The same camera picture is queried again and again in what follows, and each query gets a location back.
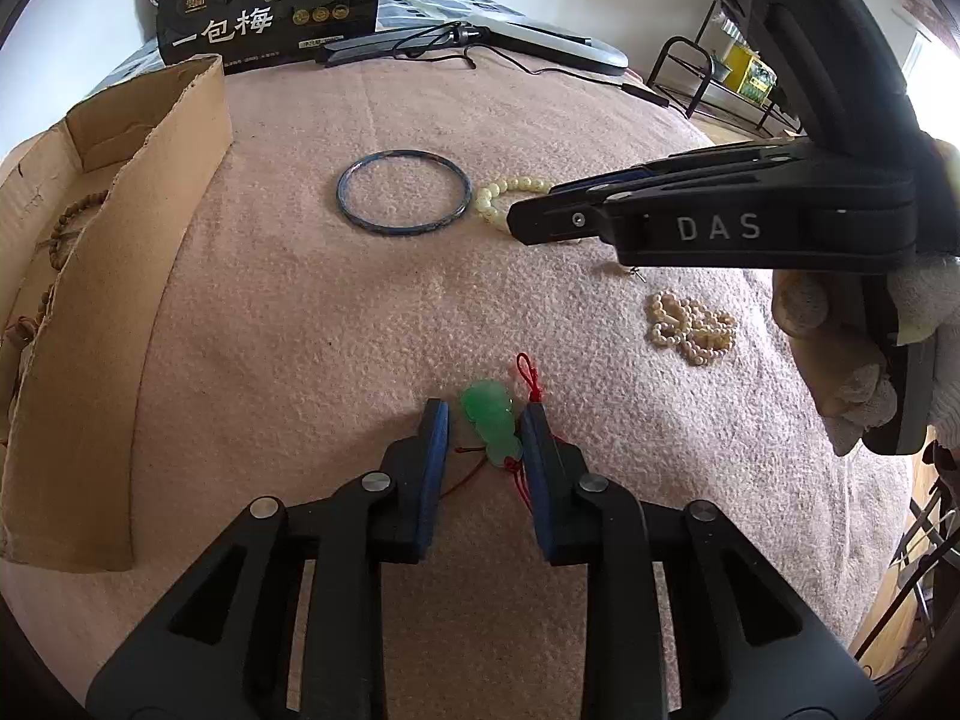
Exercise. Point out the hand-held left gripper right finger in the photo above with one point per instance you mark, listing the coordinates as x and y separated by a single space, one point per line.
534 457

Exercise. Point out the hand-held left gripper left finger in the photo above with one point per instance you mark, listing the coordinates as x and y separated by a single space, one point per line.
436 450

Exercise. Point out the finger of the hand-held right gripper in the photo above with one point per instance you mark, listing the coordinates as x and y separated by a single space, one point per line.
675 172
555 221

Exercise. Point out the green jade gourd pendant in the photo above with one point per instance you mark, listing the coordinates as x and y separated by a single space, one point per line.
491 420

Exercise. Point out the person's right hand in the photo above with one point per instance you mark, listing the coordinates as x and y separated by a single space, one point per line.
832 360

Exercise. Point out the black metal rack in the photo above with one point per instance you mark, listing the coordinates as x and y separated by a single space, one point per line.
712 90

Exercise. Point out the yellow green box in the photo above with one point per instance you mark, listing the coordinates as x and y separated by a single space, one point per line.
750 71

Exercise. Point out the dark blue bangle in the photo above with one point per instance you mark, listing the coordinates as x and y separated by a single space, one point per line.
403 193

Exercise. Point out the pearl bead strand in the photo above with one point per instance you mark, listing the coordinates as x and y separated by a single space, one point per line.
690 330

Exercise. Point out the pink blanket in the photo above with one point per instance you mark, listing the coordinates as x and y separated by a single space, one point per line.
315 330

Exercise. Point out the silver hair straightener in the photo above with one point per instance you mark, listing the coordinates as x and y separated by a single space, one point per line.
517 37

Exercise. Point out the black printed bag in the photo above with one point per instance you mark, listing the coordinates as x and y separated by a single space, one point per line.
270 7

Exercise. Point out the brown cardboard box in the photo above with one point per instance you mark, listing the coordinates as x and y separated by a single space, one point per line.
90 300

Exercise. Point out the black metal stand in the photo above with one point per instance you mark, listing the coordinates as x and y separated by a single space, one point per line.
926 532

